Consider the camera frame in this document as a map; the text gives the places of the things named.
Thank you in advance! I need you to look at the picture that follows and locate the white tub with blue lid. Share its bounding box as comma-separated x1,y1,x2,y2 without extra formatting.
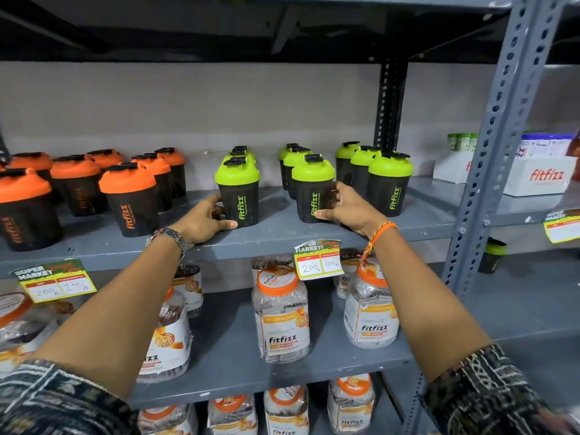
518,133,576,159

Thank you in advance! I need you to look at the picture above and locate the person's left forearm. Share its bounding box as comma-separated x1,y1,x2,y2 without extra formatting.
27,237,186,400

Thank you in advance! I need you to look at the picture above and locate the silver metal wristwatch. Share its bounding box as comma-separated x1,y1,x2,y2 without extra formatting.
146,227,191,259

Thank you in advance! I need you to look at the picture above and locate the row of clear sachet jars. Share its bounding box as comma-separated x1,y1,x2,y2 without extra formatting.
0,253,400,385

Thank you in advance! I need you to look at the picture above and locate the row of orange-lid shakers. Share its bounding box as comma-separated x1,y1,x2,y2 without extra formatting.
0,147,187,252

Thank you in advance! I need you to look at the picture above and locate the person's right forearm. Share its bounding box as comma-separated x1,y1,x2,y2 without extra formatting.
362,226,494,385

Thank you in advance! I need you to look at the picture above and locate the small white cardboard box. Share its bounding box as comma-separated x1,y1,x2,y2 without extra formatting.
433,149,474,184

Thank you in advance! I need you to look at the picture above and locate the person's left hand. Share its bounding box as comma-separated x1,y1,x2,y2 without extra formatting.
173,193,239,248

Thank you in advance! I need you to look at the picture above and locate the grey metal shelving rack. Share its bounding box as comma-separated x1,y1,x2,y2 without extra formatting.
0,0,580,435
408,0,580,435

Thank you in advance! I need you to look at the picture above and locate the orange-lid clear sachet jar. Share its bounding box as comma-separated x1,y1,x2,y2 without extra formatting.
327,374,376,434
208,394,258,435
264,386,310,435
137,404,199,435

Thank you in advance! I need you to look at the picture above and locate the brown container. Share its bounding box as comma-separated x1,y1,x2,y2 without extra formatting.
566,131,580,182

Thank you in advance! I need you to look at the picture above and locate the yellow green price tag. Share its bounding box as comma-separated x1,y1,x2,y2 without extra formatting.
294,239,344,281
11,259,98,304
543,209,580,244

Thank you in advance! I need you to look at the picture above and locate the patterned dark shirt sleeve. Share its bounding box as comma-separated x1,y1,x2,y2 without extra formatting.
419,343,580,435
0,358,137,435

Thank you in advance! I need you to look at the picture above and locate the person's right hand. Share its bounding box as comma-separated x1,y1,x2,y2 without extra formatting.
314,181,389,238

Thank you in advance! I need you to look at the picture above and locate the large white cardboard box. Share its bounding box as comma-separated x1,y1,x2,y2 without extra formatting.
503,154,578,197

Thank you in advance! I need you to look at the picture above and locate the row of green-lid shakers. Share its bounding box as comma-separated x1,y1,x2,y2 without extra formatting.
229,141,414,218

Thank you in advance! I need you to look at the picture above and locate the orange thread bracelet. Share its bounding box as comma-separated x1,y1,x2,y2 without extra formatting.
360,221,398,263

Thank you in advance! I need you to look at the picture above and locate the green-lid black shaker bottle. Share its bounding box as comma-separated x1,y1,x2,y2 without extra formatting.
214,156,261,228
291,154,337,224
478,237,508,274

